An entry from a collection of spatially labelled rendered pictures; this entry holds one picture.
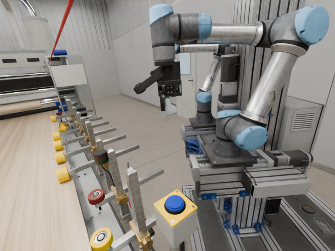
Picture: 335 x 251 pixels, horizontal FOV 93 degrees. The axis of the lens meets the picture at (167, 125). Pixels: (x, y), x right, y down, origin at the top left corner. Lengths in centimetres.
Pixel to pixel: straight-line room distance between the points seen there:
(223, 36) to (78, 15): 944
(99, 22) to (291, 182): 986
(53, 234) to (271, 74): 106
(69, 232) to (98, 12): 984
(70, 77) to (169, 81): 280
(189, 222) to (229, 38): 66
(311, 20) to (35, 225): 129
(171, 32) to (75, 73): 281
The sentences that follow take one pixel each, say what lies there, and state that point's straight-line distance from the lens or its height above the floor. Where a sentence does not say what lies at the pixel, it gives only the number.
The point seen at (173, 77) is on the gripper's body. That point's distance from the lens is 57.
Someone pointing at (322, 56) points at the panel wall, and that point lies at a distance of 277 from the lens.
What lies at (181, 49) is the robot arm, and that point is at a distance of 126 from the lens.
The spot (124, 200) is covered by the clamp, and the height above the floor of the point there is 85.
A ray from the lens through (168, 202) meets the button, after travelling 38.
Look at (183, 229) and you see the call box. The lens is 39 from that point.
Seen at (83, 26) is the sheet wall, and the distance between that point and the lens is 989.
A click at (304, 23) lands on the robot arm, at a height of 160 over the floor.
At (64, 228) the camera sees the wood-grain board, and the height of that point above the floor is 90.
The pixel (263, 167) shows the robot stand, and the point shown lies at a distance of 101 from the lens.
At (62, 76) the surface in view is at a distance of 324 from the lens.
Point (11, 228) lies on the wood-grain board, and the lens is 105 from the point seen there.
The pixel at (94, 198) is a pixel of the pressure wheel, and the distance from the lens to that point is 95.
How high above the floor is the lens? 151
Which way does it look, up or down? 21 degrees down
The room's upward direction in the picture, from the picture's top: 4 degrees counter-clockwise
